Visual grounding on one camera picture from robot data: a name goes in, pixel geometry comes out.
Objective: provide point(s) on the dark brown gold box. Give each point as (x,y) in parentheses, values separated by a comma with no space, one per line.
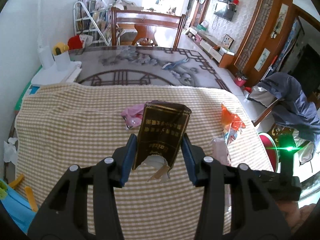
(160,134)

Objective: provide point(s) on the low tv cabinet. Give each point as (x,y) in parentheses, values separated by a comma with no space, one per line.
(211,46)

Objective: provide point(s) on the white magazine rack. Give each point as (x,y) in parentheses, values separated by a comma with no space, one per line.
(92,17)

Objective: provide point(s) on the wooden bench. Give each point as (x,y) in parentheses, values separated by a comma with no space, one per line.
(145,23)

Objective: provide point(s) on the pink foil wrapper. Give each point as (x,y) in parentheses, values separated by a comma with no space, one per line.
(133,115)

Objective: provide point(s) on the small framed picture on cabinet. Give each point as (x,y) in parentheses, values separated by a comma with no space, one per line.
(227,41)

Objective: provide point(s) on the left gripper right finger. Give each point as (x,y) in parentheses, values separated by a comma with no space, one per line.
(255,214)

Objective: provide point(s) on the wooden chair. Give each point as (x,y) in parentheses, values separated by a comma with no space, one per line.
(300,115)

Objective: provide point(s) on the orange snack bag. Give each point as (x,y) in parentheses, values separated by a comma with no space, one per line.
(232,125)

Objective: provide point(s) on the patterned grey rug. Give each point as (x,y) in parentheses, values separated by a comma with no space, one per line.
(131,65)

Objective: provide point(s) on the wall television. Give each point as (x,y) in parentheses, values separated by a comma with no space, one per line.
(225,10)

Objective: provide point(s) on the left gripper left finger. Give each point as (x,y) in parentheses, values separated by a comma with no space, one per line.
(82,204)

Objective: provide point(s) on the red green trash basin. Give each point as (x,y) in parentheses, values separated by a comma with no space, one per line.
(271,149)

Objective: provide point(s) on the white pink snack bag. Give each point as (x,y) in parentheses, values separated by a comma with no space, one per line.
(220,151)

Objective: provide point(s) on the dark blue jacket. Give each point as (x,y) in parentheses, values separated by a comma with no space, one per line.
(276,87)

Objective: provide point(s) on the red bag on floor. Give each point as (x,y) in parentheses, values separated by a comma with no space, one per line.
(75,43)

